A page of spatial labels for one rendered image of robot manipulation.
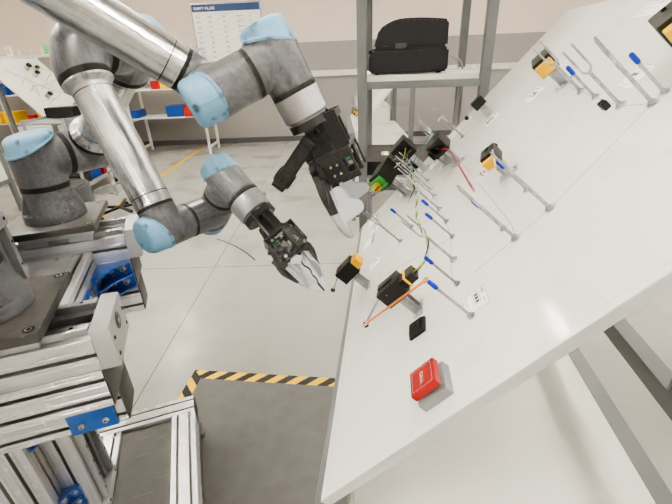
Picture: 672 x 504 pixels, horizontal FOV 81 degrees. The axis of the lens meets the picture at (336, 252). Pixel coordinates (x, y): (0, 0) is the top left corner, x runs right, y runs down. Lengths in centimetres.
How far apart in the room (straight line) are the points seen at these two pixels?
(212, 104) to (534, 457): 88
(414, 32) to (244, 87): 115
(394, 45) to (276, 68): 109
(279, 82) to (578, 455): 90
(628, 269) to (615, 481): 54
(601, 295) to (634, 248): 7
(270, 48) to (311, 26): 755
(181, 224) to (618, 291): 73
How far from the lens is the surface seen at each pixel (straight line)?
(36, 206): 130
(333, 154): 66
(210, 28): 847
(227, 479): 192
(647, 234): 59
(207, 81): 64
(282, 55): 65
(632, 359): 100
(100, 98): 91
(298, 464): 190
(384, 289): 79
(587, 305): 56
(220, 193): 86
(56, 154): 129
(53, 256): 134
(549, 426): 105
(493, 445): 98
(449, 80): 165
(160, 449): 183
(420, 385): 63
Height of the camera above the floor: 154
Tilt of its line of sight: 27 degrees down
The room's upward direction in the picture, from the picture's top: 2 degrees counter-clockwise
